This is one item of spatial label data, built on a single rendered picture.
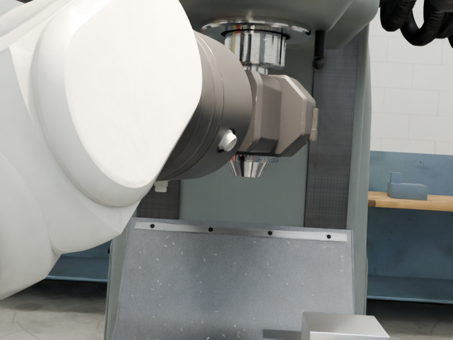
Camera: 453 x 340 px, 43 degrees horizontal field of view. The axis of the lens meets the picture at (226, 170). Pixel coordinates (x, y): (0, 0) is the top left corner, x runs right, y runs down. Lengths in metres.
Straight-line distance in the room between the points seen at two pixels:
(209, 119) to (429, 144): 4.62
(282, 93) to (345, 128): 0.45
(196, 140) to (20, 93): 0.14
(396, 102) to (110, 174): 4.67
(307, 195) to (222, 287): 0.18
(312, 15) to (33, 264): 0.29
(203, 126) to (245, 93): 0.05
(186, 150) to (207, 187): 0.55
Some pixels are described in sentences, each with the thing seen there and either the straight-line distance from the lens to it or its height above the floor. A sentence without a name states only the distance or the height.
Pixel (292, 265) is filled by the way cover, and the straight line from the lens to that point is 0.82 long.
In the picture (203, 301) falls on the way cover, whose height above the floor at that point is 1.00.
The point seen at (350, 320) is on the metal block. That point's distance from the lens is 0.50.
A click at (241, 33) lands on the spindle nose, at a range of 0.44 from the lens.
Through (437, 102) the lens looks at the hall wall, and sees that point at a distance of 4.92.
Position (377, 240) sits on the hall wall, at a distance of 4.84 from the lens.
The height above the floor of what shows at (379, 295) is 0.23.
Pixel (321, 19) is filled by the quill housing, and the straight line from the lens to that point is 0.43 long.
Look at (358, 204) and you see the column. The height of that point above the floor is 1.14.
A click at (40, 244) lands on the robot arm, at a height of 1.19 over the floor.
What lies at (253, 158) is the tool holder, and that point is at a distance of 0.43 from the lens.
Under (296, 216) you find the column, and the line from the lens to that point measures 0.84.
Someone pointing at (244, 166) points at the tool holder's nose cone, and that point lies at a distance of 0.44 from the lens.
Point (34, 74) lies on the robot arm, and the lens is 0.17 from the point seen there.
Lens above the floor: 1.22
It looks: 3 degrees down
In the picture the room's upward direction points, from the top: 3 degrees clockwise
